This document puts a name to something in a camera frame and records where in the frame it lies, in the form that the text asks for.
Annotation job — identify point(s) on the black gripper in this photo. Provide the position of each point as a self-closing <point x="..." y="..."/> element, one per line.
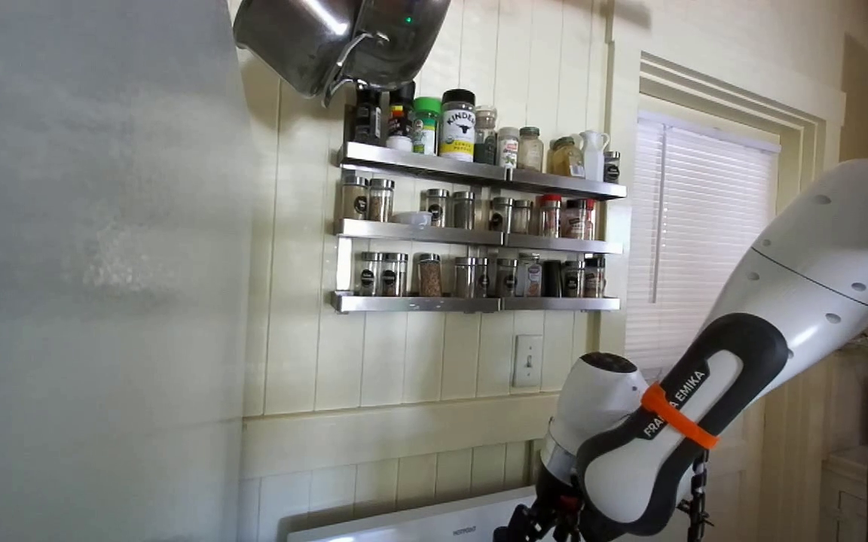
<point x="559" y="523"/>

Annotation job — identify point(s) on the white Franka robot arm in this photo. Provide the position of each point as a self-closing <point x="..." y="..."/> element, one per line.
<point x="836" y="250"/>

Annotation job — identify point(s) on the stainless steel shelf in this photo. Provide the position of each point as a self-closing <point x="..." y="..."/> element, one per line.
<point x="454" y="301"/>
<point x="454" y="234"/>
<point x="454" y="169"/>

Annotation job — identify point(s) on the dark glass spice jar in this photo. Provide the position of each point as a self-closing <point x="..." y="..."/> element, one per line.
<point x="554" y="278"/>
<point x="575" y="278"/>

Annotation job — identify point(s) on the clear glass spice jar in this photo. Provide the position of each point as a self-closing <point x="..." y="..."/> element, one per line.
<point x="497" y="214"/>
<point x="425" y="275"/>
<point x="522" y="217"/>
<point x="594" y="275"/>
<point x="396" y="275"/>
<point x="477" y="275"/>
<point x="381" y="200"/>
<point x="463" y="211"/>
<point x="529" y="275"/>
<point x="370" y="275"/>
<point x="434" y="207"/>
<point x="454" y="275"/>
<point x="351" y="200"/>
<point x="502" y="275"/>

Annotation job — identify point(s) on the black-lidded garlic spice jar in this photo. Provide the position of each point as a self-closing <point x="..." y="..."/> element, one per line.
<point x="575" y="217"/>

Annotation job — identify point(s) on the red-lidded spice jar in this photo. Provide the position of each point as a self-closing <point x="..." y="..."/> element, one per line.
<point x="550" y="214"/>

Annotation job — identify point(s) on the black-label glass pepper jar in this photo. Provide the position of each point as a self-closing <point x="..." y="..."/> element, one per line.
<point x="613" y="165"/>

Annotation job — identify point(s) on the pale powder spice jar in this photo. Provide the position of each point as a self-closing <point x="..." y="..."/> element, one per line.
<point x="531" y="151"/>

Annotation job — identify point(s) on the oregano spice jar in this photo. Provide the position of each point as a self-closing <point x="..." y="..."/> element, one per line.
<point x="506" y="151"/>

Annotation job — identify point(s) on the large black-lidded white-label jar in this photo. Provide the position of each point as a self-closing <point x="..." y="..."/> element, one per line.
<point x="458" y="130"/>

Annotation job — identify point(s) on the slim red spice bottle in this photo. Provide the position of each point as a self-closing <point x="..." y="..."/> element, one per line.
<point x="593" y="220"/>

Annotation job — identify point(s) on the white window blinds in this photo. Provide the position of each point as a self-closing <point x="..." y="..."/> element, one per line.
<point x="684" y="220"/>

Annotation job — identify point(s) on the white ceramic bottle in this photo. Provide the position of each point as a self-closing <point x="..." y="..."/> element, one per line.
<point x="593" y="153"/>

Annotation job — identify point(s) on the small orange and white bottle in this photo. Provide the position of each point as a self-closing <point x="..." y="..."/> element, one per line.
<point x="398" y="136"/>

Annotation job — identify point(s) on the green-lidded spice bottle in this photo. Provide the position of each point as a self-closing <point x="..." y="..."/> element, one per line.
<point x="425" y="124"/>

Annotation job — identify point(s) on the tall dark bottle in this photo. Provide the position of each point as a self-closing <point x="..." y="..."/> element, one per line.
<point x="363" y="114"/>

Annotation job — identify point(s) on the white refrigerator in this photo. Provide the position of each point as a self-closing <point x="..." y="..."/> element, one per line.
<point x="93" y="301"/>

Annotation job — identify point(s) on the stainless steel pot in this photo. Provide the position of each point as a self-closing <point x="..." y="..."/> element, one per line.
<point x="294" y="47"/>

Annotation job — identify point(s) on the white light switch plate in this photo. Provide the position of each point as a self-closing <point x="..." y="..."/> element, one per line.
<point x="529" y="363"/>

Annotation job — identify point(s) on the white window frame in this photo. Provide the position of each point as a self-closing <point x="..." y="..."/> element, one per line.
<point x="722" y="95"/>

